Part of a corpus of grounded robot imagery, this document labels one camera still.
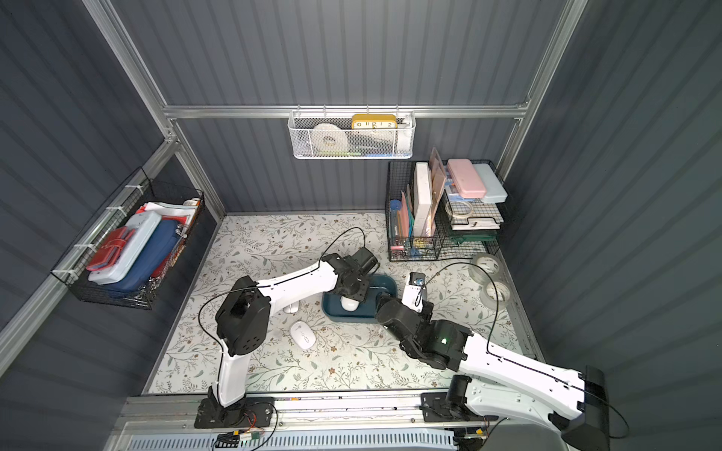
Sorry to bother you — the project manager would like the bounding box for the teal plastic storage box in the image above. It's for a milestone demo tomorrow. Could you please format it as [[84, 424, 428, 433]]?
[[320, 273, 400, 323]]

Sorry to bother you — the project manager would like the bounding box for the silver grey slim mouse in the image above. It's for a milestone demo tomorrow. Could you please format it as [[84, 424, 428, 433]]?
[[283, 302, 300, 314]]

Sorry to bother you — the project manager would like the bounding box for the white small mouse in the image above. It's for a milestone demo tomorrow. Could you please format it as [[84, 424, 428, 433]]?
[[290, 321, 317, 351]]

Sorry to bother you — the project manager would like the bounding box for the white ribbed logo mouse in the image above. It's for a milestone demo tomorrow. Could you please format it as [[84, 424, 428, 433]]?
[[340, 296, 360, 312]]

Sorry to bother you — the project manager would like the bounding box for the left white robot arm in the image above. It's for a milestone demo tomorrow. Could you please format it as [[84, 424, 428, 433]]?
[[212, 247, 378, 408]]

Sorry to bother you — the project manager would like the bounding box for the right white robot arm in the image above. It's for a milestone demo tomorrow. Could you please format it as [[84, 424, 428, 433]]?
[[375, 285, 611, 450]]

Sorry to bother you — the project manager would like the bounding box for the white upright box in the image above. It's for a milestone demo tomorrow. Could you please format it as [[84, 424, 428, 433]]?
[[413, 162, 432, 238]]

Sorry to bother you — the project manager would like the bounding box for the clear tape roll near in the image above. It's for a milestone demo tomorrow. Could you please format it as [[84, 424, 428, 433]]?
[[481, 281, 511, 310]]

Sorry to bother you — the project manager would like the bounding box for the clear tape roll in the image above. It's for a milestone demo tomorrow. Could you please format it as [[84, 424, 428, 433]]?
[[468, 253, 501, 285], [481, 281, 511, 310]]

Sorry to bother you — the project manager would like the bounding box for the clear tape roll far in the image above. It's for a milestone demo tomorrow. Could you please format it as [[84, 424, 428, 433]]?
[[468, 253, 501, 285]]

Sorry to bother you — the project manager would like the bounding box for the white tape roll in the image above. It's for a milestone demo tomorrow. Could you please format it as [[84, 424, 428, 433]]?
[[310, 123, 349, 154]]

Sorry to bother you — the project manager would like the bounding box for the white hanging mesh basket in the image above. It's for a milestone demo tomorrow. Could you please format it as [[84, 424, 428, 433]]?
[[288, 110, 417, 160]]

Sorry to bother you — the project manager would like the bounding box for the pink pencil case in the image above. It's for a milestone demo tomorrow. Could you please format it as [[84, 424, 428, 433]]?
[[447, 159, 487, 198]]

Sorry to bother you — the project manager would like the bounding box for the yellow clock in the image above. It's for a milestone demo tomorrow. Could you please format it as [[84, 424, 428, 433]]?
[[352, 113, 398, 130]]

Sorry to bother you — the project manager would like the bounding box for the light blue pencil case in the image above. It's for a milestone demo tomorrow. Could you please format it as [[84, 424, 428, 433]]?
[[473, 163, 508, 204]]

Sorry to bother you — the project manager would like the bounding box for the white plastic case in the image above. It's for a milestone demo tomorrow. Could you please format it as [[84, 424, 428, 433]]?
[[88, 212, 162, 285]]

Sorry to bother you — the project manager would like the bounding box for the red pouch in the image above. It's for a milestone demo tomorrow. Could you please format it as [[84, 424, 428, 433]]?
[[86, 227, 135, 272]]

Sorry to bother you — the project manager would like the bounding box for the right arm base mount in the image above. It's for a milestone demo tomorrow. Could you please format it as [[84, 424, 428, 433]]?
[[419, 392, 487, 423]]

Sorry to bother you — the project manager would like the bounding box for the black wire desk organizer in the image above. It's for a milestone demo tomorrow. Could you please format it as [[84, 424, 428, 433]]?
[[385, 161, 506, 262]]

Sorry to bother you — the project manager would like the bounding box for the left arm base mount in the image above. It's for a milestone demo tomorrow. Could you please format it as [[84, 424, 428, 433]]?
[[194, 395, 275, 430]]

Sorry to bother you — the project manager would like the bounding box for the black wire side basket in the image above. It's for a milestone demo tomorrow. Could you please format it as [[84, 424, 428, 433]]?
[[51, 169, 205, 310]]

